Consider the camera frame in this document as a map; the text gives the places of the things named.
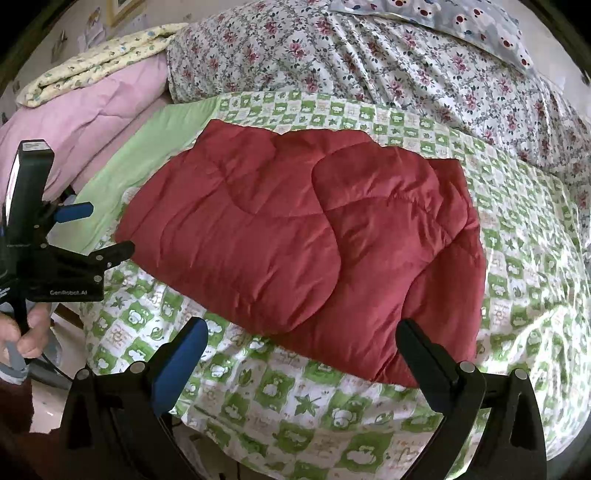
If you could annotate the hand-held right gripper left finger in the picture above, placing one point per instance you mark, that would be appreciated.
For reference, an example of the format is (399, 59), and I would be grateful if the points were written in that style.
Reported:
(184, 364)

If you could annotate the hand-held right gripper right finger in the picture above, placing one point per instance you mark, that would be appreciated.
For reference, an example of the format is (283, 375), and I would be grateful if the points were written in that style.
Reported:
(427, 369)

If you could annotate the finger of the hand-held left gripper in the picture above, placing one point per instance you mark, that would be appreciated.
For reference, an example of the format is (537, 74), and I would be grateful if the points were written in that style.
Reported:
(115, 254)
(76, 211)

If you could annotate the red quilted garment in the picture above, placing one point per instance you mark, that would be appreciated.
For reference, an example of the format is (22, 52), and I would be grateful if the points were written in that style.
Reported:
(300, 230)

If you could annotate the person's left hand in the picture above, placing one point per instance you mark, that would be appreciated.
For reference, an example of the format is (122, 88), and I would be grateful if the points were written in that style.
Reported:
(34, 334)

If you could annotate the pink quilt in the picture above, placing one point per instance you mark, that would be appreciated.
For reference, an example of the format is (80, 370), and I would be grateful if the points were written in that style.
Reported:
(92, 115)

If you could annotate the green checked print bedsheet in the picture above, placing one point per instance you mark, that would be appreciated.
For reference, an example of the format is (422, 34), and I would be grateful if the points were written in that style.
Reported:
(323, 424)

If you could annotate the yellow print blanket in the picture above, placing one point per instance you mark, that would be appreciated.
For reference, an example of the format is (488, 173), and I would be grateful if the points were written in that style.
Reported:
(92, 60)

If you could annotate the floral print quilt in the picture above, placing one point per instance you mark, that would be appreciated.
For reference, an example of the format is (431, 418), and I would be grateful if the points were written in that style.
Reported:
(369, 69)

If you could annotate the blue bear print pillow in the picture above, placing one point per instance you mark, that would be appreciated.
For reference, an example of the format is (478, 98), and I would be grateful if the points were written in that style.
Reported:
(461, 23)

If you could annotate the wooden picture frame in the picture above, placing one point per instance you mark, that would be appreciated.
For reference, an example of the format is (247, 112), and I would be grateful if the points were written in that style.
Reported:
(113, 14)

